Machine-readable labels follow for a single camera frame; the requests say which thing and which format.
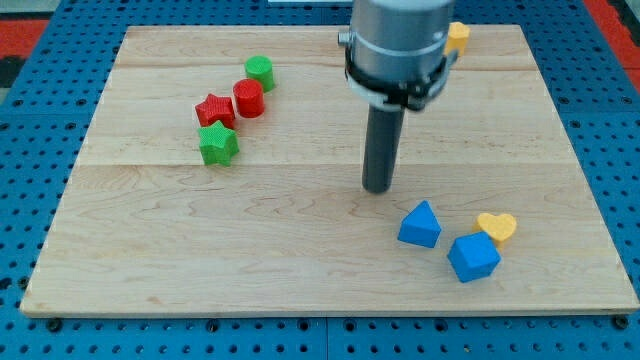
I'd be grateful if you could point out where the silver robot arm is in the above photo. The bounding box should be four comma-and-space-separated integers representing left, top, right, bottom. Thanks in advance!
338, 0, 458, 112

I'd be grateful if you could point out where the yellow heart block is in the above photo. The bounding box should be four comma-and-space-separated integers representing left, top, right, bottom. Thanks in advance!
472, 213, 517, 249

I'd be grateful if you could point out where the yellow hexagon block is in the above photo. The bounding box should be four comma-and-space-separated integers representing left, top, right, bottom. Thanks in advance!
444, 22, 471, 56

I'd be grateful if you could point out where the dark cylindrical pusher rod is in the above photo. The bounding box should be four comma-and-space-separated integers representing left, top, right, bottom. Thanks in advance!
362, 106, 404, 194

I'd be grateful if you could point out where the wooden board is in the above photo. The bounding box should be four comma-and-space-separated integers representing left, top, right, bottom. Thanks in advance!
21, 25, 639, 318

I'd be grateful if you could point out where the green star block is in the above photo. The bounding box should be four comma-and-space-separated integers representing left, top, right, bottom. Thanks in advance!
198, 121, 239, 167

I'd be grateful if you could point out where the blue triangle block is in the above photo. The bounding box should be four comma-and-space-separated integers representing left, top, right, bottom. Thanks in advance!
397, 200, 442, 248

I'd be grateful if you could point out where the red cylinder block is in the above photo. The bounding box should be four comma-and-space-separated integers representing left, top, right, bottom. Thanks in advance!
233, 78, 265, 118

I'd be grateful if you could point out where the red star block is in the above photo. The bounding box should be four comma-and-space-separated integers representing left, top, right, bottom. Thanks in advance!
195, 94, 235, 129

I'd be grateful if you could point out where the green cylinder block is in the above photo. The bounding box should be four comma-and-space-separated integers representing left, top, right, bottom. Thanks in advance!
244, 55, 275, 92

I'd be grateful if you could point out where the blue cube block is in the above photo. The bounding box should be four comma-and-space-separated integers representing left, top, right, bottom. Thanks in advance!
447, 231, 502, 283

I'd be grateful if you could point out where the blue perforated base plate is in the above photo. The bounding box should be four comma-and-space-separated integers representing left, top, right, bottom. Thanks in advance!
1, 0, 639, 359

